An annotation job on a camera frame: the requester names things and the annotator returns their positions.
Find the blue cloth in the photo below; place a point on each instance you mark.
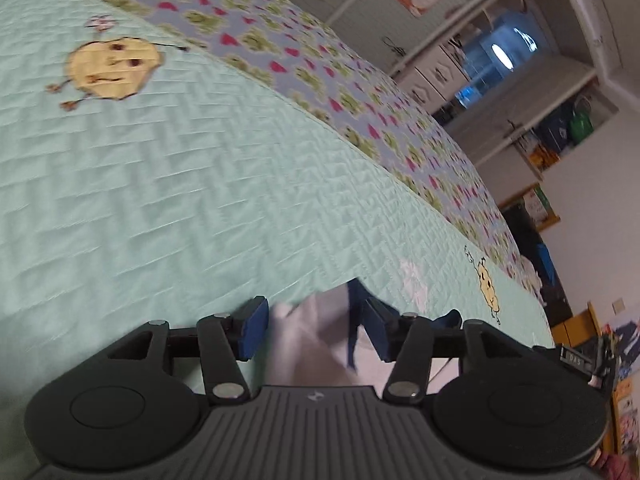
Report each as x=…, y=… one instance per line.
x=547, y=262

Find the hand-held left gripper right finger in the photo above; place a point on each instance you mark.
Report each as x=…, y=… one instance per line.
x=376, y=330

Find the green hanging bag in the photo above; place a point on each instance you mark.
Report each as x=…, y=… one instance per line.
x=581, y=125

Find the orange package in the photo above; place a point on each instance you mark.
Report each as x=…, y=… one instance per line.
x=544, y=159

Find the white drawer unit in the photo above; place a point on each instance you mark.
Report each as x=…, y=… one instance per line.
x=435, y=75

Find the white cloth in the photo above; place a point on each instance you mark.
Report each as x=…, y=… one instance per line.
x=531, y=280

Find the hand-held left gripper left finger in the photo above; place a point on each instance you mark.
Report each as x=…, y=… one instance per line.
x=256, y=330

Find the white wall socket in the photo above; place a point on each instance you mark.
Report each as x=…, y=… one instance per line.
x=619, y=305

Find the black chair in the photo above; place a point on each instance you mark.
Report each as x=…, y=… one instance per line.
x=525, y=235

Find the wooden side cabinet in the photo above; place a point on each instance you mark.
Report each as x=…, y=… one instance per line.
x=580, y=327

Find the green quilted bee blanket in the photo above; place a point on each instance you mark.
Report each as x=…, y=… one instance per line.
x=175, y=185

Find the dark blue hanging bag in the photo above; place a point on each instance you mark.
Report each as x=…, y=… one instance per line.
x=555, y=135

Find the white door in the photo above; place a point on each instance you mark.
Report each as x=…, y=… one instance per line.
x=530, y=115

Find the white blue floral shirt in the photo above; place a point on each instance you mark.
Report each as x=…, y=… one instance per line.
x=310, y=345

